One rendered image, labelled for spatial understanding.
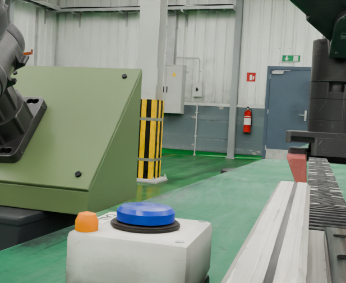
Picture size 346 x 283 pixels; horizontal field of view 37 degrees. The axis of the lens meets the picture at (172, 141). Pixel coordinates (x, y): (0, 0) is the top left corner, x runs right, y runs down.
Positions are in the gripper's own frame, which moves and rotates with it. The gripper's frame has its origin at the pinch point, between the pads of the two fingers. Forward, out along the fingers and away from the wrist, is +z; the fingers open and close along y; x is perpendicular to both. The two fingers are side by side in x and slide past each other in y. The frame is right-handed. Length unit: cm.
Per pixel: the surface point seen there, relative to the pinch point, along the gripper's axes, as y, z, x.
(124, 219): -13.6, -3.3, -30.2
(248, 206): -11.2, 3.4, 18.2
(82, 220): -15.7, -3.3, -32.1
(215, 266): -10.1, 3.4, -15.5
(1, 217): -39.5, 3.7, -5.4
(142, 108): -225, -18, 585
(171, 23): -341, -224, 1101
